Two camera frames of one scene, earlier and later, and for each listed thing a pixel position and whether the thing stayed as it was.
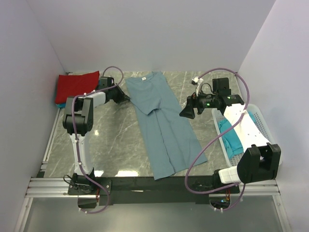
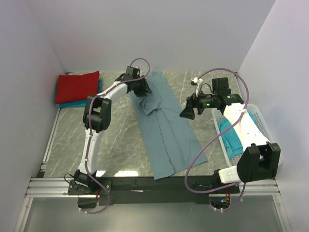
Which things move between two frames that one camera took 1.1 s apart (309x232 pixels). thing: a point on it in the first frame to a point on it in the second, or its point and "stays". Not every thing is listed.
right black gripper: [192, 102] stays
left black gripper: [122, 97] to [145, 87]
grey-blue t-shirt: [171, 145] stays
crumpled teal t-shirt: [231, 139] stays
